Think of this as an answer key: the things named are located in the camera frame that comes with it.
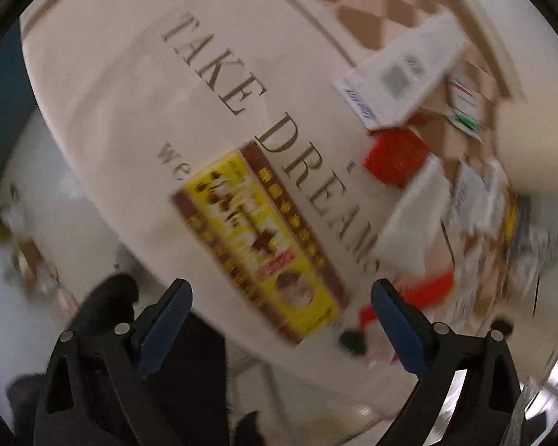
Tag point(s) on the blue lower cabinet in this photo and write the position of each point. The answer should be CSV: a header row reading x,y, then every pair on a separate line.
x,y
17,101

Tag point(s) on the yellow brown snack box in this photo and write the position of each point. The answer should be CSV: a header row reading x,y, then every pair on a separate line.
x,y
242,213

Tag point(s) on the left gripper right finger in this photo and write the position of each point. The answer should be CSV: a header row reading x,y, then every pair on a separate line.
x,y
434,353

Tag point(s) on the cream chopstick holder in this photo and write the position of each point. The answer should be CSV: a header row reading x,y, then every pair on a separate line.
x,y
526,141

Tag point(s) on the white sachet packet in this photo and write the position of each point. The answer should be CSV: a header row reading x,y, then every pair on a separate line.
x,y
479,201

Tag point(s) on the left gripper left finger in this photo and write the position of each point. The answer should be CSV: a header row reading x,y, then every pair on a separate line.
x,y
95,391

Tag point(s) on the red snack wrapper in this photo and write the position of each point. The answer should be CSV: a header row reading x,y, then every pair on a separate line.
x,y
422,293

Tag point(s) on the small red sachet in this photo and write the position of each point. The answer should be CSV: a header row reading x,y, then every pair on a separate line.
x,y
396,156

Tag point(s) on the small dark green cap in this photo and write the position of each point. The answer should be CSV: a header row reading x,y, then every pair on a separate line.
x,y
353,341

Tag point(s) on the long white carton box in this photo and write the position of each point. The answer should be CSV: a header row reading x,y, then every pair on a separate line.
x,y
390,85

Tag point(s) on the white paper napkin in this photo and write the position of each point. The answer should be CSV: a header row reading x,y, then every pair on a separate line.
x,y
408,235

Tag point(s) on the white green medicine sachet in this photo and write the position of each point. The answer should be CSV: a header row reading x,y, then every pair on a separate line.
x,y
463,111

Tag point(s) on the checkered counter mat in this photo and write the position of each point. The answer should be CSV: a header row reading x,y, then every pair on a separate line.
x,y
141,95

